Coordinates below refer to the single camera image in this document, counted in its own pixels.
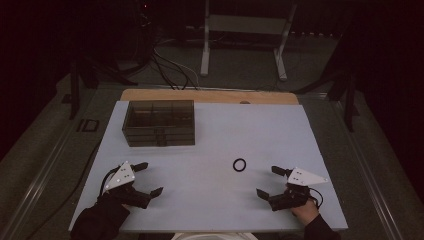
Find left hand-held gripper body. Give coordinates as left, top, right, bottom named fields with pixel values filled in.
left=99, top=161, right=153, bottom=210

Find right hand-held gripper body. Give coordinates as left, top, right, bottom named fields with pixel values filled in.
left=268, top=167, right=329, bottom=212

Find smoky transparent drawer box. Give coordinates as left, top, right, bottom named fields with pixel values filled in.
left=121, top=99, right=196, bottom=148

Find black rubber ring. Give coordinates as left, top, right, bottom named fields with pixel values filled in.
left=232, top=157, right=248, bottom=173

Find person's right hand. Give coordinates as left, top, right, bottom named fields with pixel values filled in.
left=290, top=198, right=320, bottom=227

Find black stand legs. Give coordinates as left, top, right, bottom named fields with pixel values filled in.
left=68, top=59, right=139, bottom=121
left=293, top=33, right=361, bottom=133

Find wooden table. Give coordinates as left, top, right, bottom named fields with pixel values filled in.
left=119, top=88, right=300, bottom=106

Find grey metal stand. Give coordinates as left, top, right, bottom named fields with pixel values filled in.
left=199, top=0, right=298, bottom=82

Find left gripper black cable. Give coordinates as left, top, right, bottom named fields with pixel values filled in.
left=99, top=165, right=122, bottom=198

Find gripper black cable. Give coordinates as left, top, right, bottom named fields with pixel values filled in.
left=308, top=187, right=324, bottom=209
left=99, top=165, right=122, bottom=198

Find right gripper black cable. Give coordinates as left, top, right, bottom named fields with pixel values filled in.
left=308, top=187, right=324, bottom=209

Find long thin black cable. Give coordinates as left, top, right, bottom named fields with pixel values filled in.
left=26, top=141, right=103, bottom=240

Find small black rectangular frame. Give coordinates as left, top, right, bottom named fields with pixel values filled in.
left=77, top=118, right=100, bottom=133

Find black floor cable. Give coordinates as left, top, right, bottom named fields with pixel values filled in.
left=151, top=49, right=201, bottom=91

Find white floor cable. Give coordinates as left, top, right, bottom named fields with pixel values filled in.
left=153, top=48, right=200, bottom=88

